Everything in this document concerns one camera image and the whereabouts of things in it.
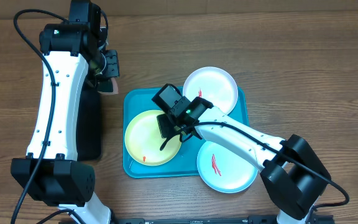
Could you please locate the black plastic tray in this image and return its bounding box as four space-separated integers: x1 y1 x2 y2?
76 83 102 161

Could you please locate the green and pink sponge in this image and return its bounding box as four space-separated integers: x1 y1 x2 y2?
98 78 119 95

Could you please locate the white plate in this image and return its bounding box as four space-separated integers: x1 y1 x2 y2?
183 67 238 114

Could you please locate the light blue plate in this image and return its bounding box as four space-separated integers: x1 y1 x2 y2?
196 141 258 194

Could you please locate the teal plastic tray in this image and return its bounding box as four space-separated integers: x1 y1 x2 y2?
122 86 250 179

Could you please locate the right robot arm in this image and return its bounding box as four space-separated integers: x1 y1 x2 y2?
152 96 331 223

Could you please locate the yellow-green rimmed plate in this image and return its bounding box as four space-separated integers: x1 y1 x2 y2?
124 110 181 166

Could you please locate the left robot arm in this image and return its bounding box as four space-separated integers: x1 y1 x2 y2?
11 22 119 223

